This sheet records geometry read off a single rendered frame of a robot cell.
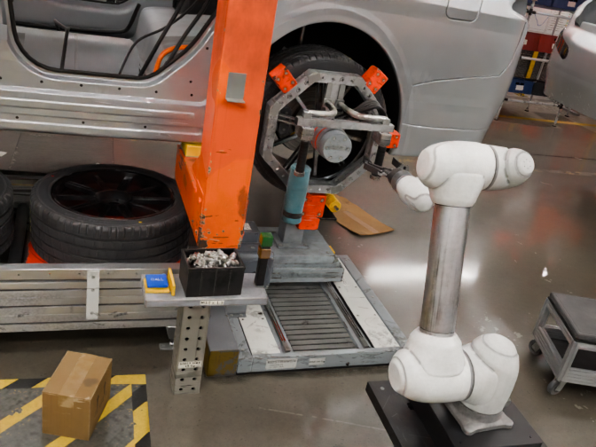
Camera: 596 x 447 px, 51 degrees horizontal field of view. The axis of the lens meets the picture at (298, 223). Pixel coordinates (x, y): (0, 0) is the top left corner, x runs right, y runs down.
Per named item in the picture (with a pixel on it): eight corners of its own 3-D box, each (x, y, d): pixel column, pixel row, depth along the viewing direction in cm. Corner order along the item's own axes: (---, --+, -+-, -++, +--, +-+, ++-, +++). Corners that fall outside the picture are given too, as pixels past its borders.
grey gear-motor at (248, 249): (245, 270, 311) (254, 207, 296) (266, 320, 276) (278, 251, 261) (208, 270, 305) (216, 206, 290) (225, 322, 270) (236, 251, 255)
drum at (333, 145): (332, 147, 284) (339, 117, 278) (349, 165, 266) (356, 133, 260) (302, 145, 279) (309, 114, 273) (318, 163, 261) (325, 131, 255)
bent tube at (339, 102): (371, 111, 274) (376, 87, 270) (389, 125, 258) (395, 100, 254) (333, 107, 268) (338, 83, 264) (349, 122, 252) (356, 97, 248)
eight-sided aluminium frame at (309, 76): (363, 190, 299) (390, 76, 276) (368, 195, 294) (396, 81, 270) (253, 185, 281) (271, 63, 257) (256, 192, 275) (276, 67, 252)
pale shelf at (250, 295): (255, 279, 240) (257, 272, 238) (267, 304, 225) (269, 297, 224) (140, 280, 225) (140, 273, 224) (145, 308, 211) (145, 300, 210)
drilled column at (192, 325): (195, 375, 248) (207, 285, 230) (199, 393, 240) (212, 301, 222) (169, 377, 245) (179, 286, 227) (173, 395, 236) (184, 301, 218)
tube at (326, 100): (328, 107, 268) (333, 82, 263) (345, 121, 251) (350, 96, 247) (289, 104, 262) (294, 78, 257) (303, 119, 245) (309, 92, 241)
